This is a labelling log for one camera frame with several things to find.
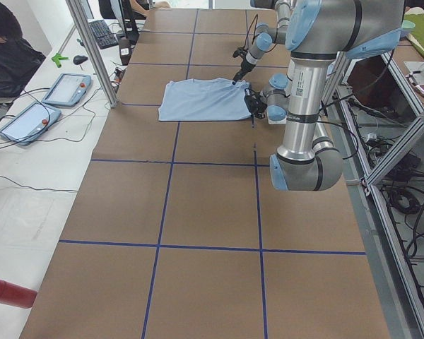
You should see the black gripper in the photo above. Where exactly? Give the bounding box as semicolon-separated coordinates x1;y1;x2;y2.
253;102;267;119
232;58;257;85

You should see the light blue t-shirt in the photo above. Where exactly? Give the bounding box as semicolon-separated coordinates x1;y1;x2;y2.
158;78;251;121

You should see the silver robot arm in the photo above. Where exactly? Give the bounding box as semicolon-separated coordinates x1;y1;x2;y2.
232;0;297;84
270;1;404;191

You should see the black box with label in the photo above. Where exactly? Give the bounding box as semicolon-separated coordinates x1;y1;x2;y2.
118;37;131;66

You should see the black computer keyboard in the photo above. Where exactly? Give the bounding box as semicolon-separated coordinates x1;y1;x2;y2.
88;20;119;49

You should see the black computer mouse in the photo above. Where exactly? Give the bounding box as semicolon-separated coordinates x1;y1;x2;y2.
73;55;88;65

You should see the far blue teach pendant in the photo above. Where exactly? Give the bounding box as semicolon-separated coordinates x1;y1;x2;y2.
42;73;92;107

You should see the blue teach pendant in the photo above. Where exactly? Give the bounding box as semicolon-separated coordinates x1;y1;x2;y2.
42;73;92;107
0;102;61;145

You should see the green plastic tool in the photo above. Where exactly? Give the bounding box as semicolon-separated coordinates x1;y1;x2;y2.
51;53;69;68

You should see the near blue teach pendant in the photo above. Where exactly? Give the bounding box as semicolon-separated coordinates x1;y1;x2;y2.
0;102;61;145

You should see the person in black jacket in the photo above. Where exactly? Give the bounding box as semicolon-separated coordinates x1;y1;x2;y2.
0;2;46;98

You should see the red cylinder tube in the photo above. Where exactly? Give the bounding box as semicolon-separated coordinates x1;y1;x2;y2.
0;279;37;309

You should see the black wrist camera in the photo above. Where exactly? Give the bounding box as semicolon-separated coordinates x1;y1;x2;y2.
244;88;259;115
232;47;247;59

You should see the black cable bundle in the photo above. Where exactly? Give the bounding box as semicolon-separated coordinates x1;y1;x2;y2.
353;98;424;262

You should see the aluminium frame post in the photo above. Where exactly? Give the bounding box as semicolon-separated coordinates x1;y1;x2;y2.
66;0;118;108

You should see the aluminium lattice frame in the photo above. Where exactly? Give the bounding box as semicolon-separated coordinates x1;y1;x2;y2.
330;46;424;338

